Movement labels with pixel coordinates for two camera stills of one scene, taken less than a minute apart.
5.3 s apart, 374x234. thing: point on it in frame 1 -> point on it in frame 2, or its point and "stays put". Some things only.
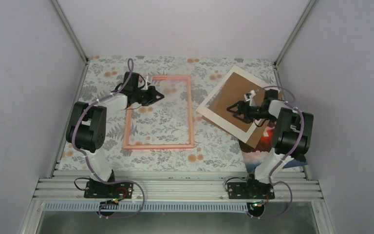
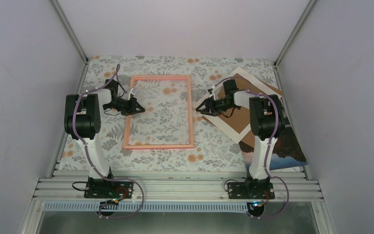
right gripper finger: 233,107 -> 202,104
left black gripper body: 142,98 -> 120,106
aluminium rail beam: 69,185 stays put
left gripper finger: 152,91 -> 138,106
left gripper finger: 154,100 -> 131,111
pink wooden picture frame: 191,136 stays put
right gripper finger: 242,117 -> 213,113
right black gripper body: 258,114 -> 220,107
